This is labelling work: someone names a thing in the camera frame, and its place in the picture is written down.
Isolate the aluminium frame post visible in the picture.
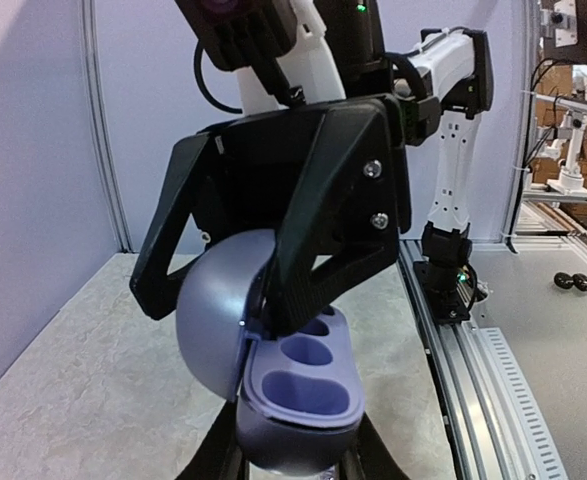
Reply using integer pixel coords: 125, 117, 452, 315
79, 0, 133, 253
502, 1, 542, 254

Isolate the aluminium front rail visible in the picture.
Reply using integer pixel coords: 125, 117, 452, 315
398, 237, 587, 479

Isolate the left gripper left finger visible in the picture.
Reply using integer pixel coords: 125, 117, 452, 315
176, 402, 248, 480

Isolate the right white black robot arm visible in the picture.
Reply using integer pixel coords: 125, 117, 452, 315
130, 1, 493, 337

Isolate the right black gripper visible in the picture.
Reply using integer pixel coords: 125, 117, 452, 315
129, 94, 411, 336

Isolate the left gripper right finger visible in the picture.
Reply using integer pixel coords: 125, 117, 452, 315
340, 414, 410, 480

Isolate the right aluminium frame post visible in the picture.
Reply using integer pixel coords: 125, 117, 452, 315
502, 1, 542, 254

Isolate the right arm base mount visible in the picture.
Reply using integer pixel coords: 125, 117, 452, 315
413, 261, 488, 325

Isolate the left aluminium frame post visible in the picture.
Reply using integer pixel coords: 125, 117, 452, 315
79, 0, 133, 253

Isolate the purple earbud charging case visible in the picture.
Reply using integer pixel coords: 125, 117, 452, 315
176, 229, 365, 477

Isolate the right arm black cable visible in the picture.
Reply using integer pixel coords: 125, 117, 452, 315
192, 42, 244, 115

